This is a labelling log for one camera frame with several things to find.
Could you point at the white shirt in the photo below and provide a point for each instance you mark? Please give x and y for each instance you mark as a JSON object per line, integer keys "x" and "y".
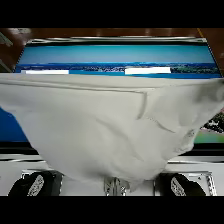
{"x": 100, "y": 123}

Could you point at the silver frame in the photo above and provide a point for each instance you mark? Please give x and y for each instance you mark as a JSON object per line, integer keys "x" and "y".
{"x": 206, "y": 166}

